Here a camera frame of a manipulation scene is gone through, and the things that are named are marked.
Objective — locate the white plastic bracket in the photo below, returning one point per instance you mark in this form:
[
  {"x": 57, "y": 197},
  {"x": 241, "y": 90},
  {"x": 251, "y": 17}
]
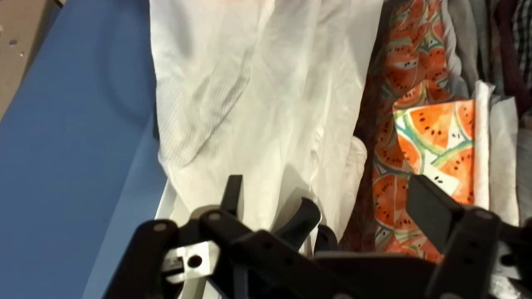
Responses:
[{"x": 183, "y": 261}]

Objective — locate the white shirt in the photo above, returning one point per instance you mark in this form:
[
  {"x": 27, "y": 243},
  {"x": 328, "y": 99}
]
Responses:
[{"x": 266, "y": 84}]

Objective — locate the watermelon print garment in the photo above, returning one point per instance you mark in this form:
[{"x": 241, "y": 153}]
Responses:
[{"x": 437, "y": 127}]

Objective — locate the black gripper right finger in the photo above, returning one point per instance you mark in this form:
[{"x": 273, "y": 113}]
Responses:
[{"x": 466, "y": 246}]

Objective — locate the grey hanging garment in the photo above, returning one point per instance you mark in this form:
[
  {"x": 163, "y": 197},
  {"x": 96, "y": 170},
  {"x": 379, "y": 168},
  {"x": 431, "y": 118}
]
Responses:
[{"x": 467, "y": 39}]

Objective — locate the white folded garment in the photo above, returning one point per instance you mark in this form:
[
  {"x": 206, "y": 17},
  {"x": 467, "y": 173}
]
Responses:
[{"x": 500, "y": 155}]

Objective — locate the dark red garment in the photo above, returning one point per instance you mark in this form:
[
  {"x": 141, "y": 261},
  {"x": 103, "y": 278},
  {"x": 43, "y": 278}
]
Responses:
[{"x": 507, "y": 44}]

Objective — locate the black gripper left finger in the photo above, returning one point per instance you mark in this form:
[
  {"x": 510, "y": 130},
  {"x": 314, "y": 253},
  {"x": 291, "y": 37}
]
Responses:
[{"x": 155, "y": 251}]

